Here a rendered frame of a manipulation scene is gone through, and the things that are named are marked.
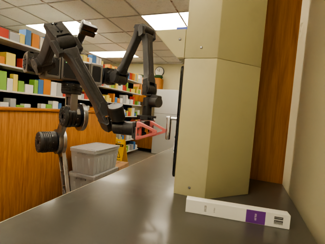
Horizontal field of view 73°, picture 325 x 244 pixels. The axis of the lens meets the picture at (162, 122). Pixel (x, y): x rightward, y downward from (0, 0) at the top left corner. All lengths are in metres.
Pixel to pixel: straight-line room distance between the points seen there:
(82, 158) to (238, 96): 2.47
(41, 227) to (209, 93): 0.59
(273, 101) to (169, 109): 4.93
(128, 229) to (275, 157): 0.76
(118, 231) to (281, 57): 0.95
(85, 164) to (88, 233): 2.47
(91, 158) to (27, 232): 2.37
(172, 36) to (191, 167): 0.46
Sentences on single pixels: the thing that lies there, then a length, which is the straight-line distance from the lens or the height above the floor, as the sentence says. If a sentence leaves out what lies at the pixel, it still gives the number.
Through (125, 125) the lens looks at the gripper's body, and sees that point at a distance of 0.87.
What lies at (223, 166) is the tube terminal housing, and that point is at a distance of 0.80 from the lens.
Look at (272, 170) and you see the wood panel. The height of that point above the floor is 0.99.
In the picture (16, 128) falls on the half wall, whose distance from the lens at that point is 2.69.
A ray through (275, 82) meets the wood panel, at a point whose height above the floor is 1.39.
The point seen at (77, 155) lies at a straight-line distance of 3.07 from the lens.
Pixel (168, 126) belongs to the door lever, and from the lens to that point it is 0.82.
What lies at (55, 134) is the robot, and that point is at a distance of 2.08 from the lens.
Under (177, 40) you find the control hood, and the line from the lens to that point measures 0.81.
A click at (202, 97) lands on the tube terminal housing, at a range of 0.75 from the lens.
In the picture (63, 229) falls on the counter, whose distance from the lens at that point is 0.60.
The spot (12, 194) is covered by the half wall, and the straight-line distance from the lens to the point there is 2.84.
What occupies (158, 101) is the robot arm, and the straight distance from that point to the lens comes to 1.24.
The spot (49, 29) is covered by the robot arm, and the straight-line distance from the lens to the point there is 1.06.
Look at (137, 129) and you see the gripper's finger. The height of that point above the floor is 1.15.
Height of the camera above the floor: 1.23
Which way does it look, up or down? 3 degrees down
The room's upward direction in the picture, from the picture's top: 5 degrees clockwise
